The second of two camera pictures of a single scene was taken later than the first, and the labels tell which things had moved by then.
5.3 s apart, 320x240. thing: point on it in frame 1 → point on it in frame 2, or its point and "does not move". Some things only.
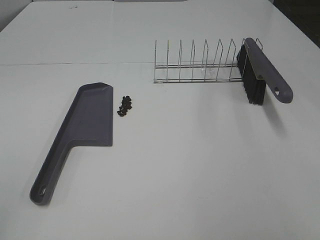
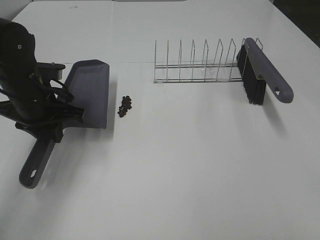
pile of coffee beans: x=126 y=105 does not move
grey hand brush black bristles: x=258 y=71 does not move
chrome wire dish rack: x=215 y=72 does not move
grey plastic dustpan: x=88 y=119 → x=89 y=81
